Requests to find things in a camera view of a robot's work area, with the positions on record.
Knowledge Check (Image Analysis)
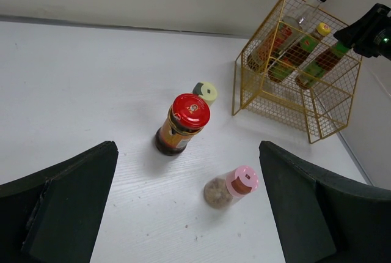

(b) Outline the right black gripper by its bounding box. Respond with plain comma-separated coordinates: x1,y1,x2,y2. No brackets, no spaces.
334,3,390,60

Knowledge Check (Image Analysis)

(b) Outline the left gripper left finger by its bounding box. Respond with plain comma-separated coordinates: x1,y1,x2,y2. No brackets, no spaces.
1,141,119,262

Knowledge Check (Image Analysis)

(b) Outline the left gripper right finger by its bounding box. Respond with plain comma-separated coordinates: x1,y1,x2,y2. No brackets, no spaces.
259,141,390,262

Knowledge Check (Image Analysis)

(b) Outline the ketchup bottle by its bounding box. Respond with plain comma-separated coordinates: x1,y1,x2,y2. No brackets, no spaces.
268,23,331,83
295,42,350,90

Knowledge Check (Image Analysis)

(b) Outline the tall red-label sauce bottle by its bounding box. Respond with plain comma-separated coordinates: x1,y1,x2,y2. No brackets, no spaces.
247,0,327,72

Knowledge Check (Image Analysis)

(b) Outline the red-lid sauce jar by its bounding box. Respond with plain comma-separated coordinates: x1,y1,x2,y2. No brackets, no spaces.
155,93,211,156

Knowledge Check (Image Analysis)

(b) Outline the pink-lid spice shaker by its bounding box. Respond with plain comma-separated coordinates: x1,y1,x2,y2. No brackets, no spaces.
203,166,259,209

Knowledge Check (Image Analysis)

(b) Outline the yellow-lid white shaker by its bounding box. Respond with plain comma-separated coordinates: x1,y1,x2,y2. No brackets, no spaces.
192,81,218,106

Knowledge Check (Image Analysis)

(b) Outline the yellow wire basket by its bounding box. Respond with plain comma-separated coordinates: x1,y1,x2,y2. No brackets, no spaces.
232,0,362,143

